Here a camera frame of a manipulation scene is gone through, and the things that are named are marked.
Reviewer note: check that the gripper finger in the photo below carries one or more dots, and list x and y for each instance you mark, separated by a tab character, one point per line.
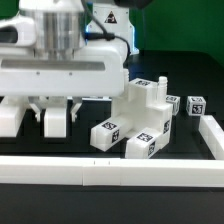
37	104
76	104

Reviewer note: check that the white chair back frame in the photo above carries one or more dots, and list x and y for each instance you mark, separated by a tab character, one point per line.
55	118

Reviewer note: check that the white tagged cube left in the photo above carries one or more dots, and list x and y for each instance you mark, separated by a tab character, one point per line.
175	102

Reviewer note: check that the white front fence bar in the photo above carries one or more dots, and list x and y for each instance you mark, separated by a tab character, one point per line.
111	171

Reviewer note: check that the white fence bar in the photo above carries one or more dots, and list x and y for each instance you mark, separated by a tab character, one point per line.
111	171
213	135

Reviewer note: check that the white tagged cube right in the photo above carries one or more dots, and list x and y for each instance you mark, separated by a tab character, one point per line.
195	105

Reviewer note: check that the white chair seat part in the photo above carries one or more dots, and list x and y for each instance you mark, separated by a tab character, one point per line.
145	104

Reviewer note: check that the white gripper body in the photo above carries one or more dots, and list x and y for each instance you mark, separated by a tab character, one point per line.
94	70

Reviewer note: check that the white right fence bar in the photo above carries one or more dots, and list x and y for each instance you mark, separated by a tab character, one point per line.
213	135

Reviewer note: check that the white tagged cube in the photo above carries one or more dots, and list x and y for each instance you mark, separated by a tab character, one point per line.
175	102
195	105

